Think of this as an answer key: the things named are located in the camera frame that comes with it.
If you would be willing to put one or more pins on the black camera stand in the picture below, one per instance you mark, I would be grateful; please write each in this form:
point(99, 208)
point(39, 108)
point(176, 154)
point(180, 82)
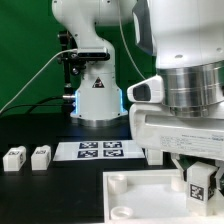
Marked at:
point(71, 67)

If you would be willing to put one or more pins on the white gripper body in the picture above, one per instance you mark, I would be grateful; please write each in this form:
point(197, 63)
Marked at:
point(154, 127)

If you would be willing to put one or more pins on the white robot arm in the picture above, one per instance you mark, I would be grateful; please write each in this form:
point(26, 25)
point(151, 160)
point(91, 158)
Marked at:
point(180, 110)

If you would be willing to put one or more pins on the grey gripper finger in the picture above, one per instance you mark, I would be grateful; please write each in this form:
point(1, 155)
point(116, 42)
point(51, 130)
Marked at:
point(181, 164)
point(219, 177)

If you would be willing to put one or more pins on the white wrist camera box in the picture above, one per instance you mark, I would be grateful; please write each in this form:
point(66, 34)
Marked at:
point(149, 91)

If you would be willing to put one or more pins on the white square tabletop part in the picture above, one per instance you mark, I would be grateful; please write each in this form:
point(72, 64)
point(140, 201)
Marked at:
point(151, 197)

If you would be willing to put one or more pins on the white marker sheet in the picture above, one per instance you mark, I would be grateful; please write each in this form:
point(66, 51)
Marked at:
point(93, 150)

